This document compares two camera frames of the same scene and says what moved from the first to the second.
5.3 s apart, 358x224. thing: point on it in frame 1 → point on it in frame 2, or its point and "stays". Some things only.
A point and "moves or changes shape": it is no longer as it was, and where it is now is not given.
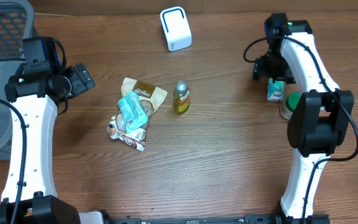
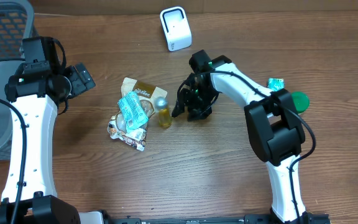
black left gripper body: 73,84 stays
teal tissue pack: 133,111 stays
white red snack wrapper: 135,137 stays
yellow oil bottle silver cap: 181,98 moves or changes shape
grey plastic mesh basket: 4,25 stays
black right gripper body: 272,67 → 204,96
